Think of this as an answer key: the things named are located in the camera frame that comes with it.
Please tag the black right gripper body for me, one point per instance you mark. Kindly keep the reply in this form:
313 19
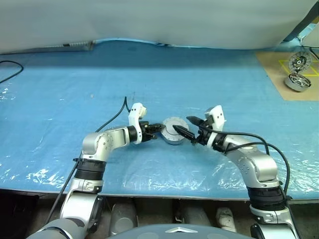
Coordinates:
203 135

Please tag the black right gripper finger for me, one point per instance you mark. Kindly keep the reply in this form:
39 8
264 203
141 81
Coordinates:
184 132
195 121

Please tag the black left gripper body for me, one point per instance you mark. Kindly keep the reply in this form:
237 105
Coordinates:
147 129

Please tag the round silver motor lid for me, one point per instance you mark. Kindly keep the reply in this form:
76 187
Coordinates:
300 62
171 125

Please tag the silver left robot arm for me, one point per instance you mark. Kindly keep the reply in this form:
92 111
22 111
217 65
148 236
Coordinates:
104 144

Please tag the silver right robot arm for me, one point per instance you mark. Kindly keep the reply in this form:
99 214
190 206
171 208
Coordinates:
259 166

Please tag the silver motor housing with rotor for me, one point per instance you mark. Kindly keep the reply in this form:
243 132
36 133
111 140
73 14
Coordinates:
297 82

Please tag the blue plastic table sheet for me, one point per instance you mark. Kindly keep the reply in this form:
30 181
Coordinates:
149 74

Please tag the dark grey rounded shape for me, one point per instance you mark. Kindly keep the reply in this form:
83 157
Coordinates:
123 217
195 215

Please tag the white shoe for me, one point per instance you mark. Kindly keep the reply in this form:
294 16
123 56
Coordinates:
225 218

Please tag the brown cardboard sheet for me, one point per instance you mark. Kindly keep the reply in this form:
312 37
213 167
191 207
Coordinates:
274 74

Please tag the grey-blue robot torso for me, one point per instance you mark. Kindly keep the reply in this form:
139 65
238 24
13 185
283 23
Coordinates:
174 233

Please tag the white cloth backdrop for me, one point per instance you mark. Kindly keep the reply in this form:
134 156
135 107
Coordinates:
149 20

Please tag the grey power strip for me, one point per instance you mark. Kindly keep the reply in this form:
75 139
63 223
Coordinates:
79 44

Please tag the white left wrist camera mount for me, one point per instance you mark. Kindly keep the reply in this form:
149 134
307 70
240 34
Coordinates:
135 112

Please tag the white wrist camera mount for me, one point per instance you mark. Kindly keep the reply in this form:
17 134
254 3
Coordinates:
135 112
216 114

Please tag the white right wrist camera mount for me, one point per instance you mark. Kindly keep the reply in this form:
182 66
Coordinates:
216 114

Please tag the black diagonal frame bar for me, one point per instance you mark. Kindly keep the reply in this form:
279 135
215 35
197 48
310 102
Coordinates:
302 22

